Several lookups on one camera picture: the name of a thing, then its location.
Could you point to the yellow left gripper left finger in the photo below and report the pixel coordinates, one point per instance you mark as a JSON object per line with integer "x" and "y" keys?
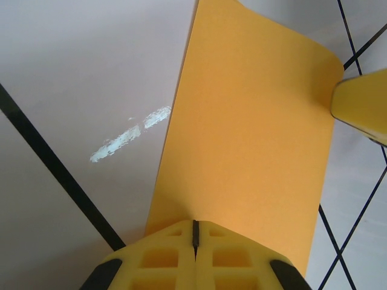
{"x": 169, "y": 259}

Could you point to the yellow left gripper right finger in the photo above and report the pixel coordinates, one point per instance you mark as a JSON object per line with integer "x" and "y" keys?
{"x": 229, "y": 259}

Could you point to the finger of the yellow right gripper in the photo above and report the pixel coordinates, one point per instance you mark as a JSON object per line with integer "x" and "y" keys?
{"x": 359, "y": 99}

